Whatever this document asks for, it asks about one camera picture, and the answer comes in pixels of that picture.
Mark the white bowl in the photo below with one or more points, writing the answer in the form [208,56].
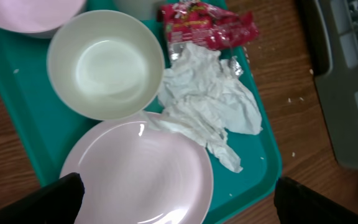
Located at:
[105,64]

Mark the pink round plate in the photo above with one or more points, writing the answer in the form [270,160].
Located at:
[135,174]

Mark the white napkin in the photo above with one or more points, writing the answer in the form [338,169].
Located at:
[204,100]

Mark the red snack wrapper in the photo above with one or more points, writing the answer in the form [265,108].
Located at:
[205,25]

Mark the white upturned cup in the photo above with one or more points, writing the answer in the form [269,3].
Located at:
[140,9]

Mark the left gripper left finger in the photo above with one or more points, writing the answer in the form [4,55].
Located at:
[58,202]

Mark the pink bowl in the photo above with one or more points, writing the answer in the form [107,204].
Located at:
[38,18]

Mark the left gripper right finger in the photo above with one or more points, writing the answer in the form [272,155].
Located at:
[297,204]

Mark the grey dishwasher rack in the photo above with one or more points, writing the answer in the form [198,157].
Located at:
[331,29]

